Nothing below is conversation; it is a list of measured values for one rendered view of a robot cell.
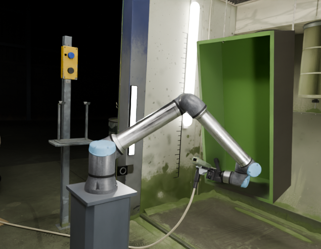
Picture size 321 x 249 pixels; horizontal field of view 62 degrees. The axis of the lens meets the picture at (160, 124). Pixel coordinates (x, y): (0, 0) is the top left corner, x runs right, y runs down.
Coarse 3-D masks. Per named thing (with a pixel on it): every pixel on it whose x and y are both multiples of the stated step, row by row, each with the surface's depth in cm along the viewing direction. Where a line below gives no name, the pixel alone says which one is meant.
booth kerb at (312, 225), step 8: (216, 192) 325; (224, 192) 316; (232, 192) 307; (232, 200) 306; (240, 200) 298; (248, 200) 291; (256, 200) 283; (264, 208) 276; (272, 208) 270; (280, 208) 263; (280, 216) 263; (288, 216) 257; (296, 216) 251; (304, 216) 245; (296, 224) 251; (304, 224) 245; (312, 224) 240; (320, 224) 235; (320, 232) 235
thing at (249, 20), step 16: (272, 0) 280; (288, 0) 267; (304, 0) 256; (320, 0) 245; (240, 16) 311; (256, 16) 295; (272, 16) 281; (288, 16) 268; (304, 16) 256; (320, 16) 244; (240, 32) 310
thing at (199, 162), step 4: (192, 160) 189; (196, 160) 188; (200, 160) 191; (196, 164) 190; (200, 164) 193; (204, 164) 199; (208, 164) 206; (196, 168) 197; (196, 172) 196; (196, 176) 195; (196, 180) 194; (196, 184) 194
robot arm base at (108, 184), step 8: (88, 176) 152; (96, 176) 147; (104, 176) 148; (112, 176) 152; (88, 184) 149; (96, 184) 147; (104, 184) 147; (112, 184) 151; (88, 192) 148; (96, 192) 146; (104, 192) 147; (112, 192) 150
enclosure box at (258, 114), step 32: (288, 32) 179; (224, 64) 232; (256, 64) 212; (288, 64) 185; (224, 96) 240; (256, 96) 219; (288, 96) 192; (256, 128) 225; (288, 128) 198; (224, 160) 254; (256, 160) 233; (288, 160) 206; (256, 192) 211
